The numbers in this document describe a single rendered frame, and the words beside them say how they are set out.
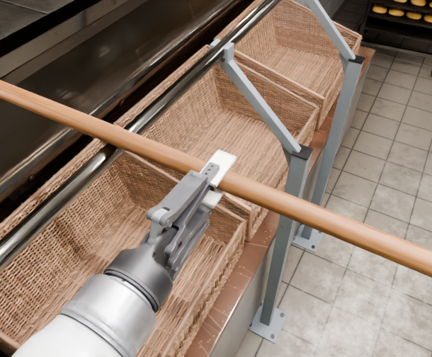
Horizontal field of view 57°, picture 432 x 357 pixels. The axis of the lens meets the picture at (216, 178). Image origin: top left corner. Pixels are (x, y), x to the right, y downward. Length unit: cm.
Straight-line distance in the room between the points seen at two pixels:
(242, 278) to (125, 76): 67
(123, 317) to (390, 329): 155
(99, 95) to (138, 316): 82
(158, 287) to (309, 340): 135
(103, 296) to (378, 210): 190
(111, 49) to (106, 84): 10
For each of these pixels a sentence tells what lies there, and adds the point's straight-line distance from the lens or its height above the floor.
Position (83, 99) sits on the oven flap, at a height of 98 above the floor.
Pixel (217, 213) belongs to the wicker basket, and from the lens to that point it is 113.
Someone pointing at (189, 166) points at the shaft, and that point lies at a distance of 57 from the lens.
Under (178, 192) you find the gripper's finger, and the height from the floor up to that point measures 125.
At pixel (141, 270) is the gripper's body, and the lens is 44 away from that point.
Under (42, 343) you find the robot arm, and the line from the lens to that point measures 42.
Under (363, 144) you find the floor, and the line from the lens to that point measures 256.
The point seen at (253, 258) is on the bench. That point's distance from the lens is 121.
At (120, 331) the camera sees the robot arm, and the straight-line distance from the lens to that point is 42.
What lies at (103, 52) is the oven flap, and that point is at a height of 104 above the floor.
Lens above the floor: 160
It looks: 47 degrees down
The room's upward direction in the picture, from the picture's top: straight up
